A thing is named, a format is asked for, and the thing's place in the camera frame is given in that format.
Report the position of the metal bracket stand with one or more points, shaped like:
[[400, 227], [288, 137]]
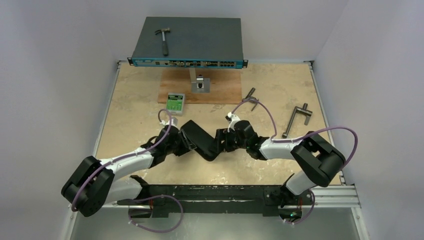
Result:
[[199, 84]]

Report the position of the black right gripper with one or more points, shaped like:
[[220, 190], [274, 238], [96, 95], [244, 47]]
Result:
[[224, 139]]

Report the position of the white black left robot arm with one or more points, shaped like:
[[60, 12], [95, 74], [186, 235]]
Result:
[[98, 182]]

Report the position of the grey network switch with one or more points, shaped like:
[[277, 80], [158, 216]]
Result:
[[193, 42]]

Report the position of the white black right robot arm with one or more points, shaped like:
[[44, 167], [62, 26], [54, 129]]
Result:
[[318, 159]]

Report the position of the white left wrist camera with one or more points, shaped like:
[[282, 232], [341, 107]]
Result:
[[173, 122]]

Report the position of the small metal door handle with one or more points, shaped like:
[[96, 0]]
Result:
[[250, 98]]

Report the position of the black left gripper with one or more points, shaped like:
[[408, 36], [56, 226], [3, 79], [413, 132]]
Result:
[[185, 145]]

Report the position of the black zipper tool case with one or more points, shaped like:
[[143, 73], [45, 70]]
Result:
[[200, 141]]

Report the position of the brown wooden board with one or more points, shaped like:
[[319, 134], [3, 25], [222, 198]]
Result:
[[225, 86]]

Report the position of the aluminium table frame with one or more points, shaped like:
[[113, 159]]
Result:
[[332, 196]]

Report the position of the green grey device box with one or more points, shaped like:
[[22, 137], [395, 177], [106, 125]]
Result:
[[175, 103]]

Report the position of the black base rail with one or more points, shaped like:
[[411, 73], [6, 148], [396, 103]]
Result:
[[268, 200]]

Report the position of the small grey hammer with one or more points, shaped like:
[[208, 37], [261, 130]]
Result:
[[163, 31]]

